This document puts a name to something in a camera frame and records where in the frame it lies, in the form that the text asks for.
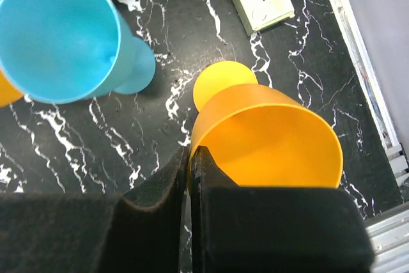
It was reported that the yellow wine glass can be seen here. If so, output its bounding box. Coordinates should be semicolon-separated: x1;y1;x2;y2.
0;72;24;107
191;61;343;188

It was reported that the blue wine glass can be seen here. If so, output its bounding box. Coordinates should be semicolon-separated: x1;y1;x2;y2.
1;0;156;104

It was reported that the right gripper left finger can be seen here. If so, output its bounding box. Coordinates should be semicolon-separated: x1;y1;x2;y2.
1;148;189;272

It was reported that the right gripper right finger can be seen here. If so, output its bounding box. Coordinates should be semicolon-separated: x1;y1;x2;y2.
190;146;374;272

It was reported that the aluminium frame rail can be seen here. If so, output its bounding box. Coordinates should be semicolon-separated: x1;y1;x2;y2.
330;0;408;272

